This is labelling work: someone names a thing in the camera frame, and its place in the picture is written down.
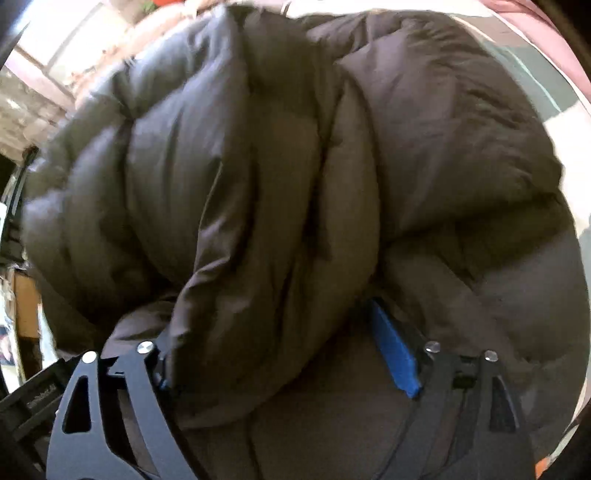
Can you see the brown hooded puffer jacket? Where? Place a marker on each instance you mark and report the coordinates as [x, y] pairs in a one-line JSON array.
[[295, 184]]

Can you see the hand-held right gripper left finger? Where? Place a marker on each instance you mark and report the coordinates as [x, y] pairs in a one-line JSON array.
[[138, 406]]

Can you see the plaid blanket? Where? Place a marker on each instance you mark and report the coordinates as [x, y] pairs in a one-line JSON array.
[[554, 106]]

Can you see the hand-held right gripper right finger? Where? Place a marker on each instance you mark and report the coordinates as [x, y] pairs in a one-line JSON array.
[[392, 346]]

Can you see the yellow wooden cabinet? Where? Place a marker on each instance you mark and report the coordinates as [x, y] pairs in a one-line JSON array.
[[27, 304]]

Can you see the pink floral lace curtain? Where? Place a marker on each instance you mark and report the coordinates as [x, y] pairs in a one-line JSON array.
[[27, 101]]

